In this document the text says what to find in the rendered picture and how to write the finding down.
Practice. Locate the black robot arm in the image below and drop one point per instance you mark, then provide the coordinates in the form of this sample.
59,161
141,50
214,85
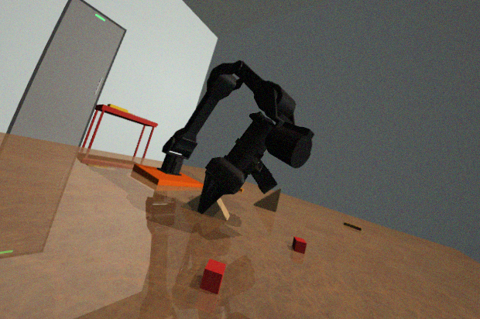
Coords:
284,140

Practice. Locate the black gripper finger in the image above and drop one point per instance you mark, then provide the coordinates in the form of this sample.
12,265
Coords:
212,190

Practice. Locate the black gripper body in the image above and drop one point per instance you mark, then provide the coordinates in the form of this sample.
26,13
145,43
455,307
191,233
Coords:
230,169

